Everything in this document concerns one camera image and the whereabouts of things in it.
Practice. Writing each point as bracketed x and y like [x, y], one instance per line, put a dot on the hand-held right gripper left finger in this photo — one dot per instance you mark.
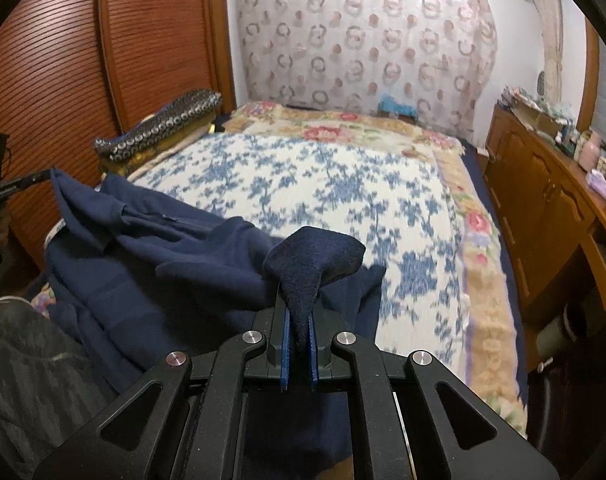
[283, 360]

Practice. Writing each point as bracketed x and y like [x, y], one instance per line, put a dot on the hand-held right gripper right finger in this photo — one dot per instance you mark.
[313, 360]

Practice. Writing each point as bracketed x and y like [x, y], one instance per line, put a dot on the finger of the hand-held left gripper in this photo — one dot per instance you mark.
[28, 181]

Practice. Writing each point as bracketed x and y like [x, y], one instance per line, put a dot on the navy printed t-shirt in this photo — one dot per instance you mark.
[158, 285]

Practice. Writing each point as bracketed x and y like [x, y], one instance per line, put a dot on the person's left hand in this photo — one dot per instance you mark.
[0, 232]

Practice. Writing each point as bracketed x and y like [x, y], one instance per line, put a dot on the wooden louvered wardrobe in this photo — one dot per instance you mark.
[83, 60]

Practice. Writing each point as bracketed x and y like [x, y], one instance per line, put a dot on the blue floral white quilt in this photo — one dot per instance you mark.
[333, 185]

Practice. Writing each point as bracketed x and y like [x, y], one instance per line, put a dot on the person's grey jacket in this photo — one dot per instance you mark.
[33, 385]

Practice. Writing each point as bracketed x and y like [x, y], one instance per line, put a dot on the grey cylindrical container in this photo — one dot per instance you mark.
[558, 340]

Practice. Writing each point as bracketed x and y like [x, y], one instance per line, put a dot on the small brown box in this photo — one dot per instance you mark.
[398, 116]

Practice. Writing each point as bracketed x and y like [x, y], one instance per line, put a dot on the blue plastic bag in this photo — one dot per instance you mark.
[398, 102]

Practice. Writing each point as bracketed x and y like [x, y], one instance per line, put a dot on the wooden cabinet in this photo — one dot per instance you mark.
[523, 185]

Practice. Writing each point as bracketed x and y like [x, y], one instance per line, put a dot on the cardboard box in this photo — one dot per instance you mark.
[538, 121]

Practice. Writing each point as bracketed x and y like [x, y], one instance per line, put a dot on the purple tissue pack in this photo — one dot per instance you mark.
[599, 184]

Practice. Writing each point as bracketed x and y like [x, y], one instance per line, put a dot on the pile of small packets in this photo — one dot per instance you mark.
[528, 97]

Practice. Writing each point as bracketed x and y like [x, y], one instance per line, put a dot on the pink bottle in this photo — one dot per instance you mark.
[591, 150]

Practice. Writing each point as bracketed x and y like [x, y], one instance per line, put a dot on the small grey fan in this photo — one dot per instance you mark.
[542, 84]

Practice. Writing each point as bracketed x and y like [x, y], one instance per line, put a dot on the beige patterned curtain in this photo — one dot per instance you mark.
[550, 35]

